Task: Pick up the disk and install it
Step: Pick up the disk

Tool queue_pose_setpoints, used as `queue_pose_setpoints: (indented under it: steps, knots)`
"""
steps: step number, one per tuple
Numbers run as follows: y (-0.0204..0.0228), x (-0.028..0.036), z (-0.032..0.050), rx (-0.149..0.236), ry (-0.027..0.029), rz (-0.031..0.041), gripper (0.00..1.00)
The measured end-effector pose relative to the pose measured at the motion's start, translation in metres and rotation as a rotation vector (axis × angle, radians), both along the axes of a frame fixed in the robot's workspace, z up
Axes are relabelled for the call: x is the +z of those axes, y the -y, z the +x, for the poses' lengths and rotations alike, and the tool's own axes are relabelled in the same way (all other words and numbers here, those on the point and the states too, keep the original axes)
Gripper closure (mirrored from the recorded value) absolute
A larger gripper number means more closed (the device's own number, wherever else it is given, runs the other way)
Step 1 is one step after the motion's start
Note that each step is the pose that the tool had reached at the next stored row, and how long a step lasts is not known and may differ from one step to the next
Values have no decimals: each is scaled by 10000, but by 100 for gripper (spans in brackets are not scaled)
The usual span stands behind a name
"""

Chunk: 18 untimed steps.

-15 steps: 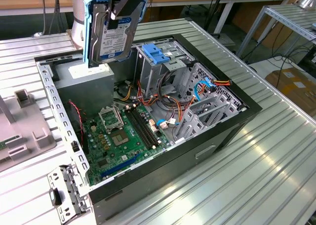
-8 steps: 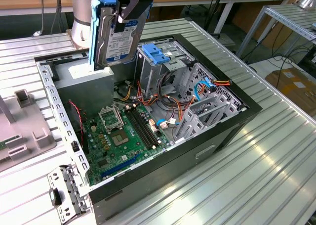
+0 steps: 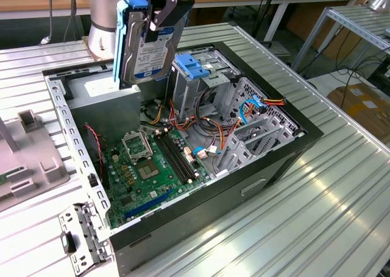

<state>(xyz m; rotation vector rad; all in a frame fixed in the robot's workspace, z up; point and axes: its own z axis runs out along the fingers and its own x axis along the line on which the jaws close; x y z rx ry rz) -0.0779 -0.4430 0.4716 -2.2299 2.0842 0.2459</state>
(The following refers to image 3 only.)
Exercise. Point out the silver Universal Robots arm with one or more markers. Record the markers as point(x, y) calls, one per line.
point(100, 15)

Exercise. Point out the metal slat side table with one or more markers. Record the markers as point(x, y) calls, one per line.
point(359, 18)

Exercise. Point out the green RAM stick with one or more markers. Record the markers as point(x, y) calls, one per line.
point(6, 176)

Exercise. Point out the grey parts rack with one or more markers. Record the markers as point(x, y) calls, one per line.
point(33, 149)

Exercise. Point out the blue expansion slot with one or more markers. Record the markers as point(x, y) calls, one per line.
point(149, 204)

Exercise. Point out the metal optical drive cage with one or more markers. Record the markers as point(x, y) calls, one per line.
point(189, 103)

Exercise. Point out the CPU socket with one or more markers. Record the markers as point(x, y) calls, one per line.
point(147, 170)

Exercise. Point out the brown cardboard box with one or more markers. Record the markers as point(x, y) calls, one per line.
point(365, 112)

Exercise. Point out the black open PC case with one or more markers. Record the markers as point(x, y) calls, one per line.
point(213, 210)

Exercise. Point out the blue plastic bay latch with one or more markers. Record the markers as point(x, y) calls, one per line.
point(192, 67)

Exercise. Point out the hard disk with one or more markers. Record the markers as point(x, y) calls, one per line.
point(152, 61)

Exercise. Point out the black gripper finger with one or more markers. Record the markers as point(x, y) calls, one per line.
point(166, 7)

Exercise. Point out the green motherboard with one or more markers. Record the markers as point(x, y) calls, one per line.
point(143, 194)

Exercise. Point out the brown arm base plate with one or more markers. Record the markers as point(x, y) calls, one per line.
point(86, 50)

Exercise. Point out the metal disk bay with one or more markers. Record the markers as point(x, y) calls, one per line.
point(240, 159)

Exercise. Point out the black RAM slot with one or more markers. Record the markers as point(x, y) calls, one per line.
point(179, 155)
point(170, 159)

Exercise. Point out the grey power supply unit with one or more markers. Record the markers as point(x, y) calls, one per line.
point(103, 115)

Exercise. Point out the metal slot retention bracket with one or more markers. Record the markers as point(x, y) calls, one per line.
point(83, 225)

